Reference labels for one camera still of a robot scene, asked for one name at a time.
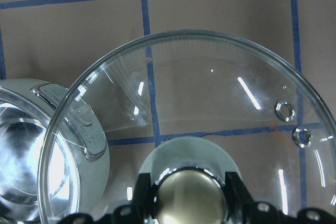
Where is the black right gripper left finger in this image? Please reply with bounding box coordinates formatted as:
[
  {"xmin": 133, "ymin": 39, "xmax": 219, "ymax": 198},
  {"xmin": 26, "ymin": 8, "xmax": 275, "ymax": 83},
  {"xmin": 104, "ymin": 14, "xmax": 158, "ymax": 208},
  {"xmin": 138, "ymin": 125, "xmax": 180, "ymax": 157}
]
[{"xmin": 58, "ymin": 173, "xmax": 152, "ymax": 224}]

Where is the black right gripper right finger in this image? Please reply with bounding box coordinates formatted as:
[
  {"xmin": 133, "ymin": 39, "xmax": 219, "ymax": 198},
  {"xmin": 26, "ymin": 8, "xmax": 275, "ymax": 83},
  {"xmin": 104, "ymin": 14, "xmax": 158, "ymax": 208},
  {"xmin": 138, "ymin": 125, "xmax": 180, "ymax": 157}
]
[{"xmin": 224, "ymin": 172, "xmax": 335, "ymax": 223}]

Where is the glass pot lid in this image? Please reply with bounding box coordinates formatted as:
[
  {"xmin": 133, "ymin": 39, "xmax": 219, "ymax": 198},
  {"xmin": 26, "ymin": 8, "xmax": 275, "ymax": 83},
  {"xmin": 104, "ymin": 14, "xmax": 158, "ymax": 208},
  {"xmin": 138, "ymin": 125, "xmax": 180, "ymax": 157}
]
[{"xmin": 46, "ymin": 30, "xmax": 335, "ymax": 223}]

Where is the pale green cooking pot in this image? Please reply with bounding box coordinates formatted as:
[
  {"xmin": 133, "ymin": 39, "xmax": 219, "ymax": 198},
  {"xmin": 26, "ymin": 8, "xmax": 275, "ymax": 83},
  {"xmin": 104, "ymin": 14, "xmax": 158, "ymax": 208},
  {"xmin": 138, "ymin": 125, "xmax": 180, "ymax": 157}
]
[{"xmin": 1, "ymin": 79, "xmax": 110, "ymax": 223}]

